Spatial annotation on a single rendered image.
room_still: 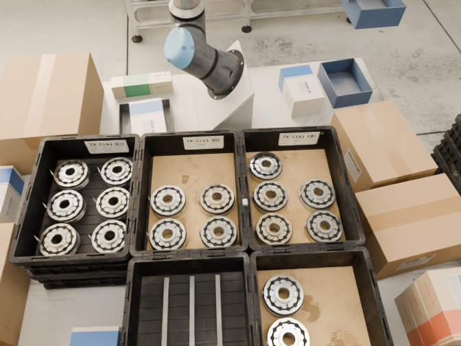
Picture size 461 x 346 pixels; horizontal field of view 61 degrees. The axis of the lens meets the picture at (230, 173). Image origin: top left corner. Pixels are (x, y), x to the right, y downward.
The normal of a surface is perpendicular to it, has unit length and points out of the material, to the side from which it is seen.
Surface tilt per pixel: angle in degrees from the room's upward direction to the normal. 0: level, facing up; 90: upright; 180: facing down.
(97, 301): 0
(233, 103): 47
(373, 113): 0
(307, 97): 0
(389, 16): 90
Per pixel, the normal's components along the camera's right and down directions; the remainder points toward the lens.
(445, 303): 0.00, -0.56
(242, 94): -0.72, -0.27
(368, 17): 0.16, 0.82
